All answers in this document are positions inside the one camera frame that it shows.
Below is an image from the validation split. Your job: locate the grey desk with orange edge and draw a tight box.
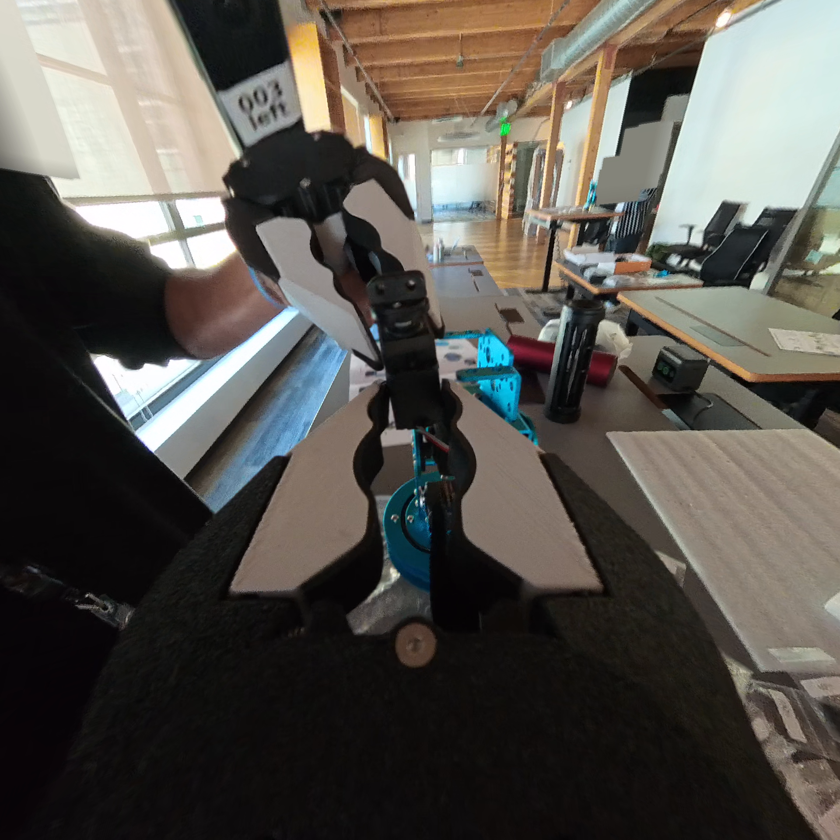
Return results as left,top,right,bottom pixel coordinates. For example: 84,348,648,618
617,285,840,427

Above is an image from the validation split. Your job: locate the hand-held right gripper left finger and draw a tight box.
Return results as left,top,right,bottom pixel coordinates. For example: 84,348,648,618
228,382,388,599

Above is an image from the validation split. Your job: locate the white foam sheet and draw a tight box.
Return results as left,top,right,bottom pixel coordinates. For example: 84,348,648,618
606,428,840,673

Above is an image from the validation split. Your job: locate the black power station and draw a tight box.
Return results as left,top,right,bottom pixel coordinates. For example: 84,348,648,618
656,344,710,394

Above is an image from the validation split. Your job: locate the blue wristband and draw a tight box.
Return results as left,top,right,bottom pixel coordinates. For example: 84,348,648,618
251,265,285,308

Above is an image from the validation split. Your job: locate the black office chair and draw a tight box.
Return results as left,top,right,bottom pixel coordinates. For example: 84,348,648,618
656,200,742,264
698,209,798,288

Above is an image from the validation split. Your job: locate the silver ceiling duct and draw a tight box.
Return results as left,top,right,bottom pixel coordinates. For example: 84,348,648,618
541,0,664,83

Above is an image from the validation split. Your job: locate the printed paper leaflet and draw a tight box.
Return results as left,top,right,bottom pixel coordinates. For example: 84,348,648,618
768,326,840,355

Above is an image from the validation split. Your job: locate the cluttered wooden desk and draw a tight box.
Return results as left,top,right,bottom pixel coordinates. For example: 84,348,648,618
554,256,705,295

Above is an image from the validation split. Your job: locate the person's left forearm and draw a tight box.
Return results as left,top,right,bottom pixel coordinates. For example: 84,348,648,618
164,252,289,368

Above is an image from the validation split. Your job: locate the black servo motor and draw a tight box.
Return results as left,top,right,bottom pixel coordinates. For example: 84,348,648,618
366,269,442,430

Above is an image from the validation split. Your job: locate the blue toy robot arm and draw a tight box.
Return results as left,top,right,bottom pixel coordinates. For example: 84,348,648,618
382,331,539,591

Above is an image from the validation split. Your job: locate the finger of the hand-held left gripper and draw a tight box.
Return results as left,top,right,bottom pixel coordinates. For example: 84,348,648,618
256,213,382,369
341,177,447,336

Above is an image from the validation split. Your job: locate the person's black clothing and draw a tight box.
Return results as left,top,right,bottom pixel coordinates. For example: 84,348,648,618
0,167,210,840

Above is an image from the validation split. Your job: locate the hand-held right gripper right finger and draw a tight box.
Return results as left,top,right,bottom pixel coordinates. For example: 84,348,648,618
438,381,603,597

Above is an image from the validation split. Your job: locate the dark grey desk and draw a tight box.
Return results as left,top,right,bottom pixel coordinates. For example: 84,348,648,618
341,295,840,722

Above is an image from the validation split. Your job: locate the black flat pad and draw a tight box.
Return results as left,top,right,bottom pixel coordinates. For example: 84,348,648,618
663,392,762,430

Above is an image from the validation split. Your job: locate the black cylindrical object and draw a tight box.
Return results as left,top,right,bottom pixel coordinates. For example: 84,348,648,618
543,292,605,424

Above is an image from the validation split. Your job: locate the assembly instruction manual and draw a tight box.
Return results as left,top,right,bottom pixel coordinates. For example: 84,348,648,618
348,337,483,448

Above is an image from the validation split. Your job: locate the dark red metal bottle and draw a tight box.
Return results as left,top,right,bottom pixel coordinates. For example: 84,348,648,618
504,335,618,387

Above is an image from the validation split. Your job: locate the large clear plastic bag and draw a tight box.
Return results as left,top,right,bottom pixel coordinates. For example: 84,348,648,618
346,564,433,633

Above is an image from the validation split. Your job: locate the crumpled white cloth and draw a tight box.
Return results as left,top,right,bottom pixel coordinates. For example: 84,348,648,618
538,318,632,360

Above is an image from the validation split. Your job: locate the large glass window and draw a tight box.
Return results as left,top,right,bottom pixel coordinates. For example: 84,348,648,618
0,0,316,427

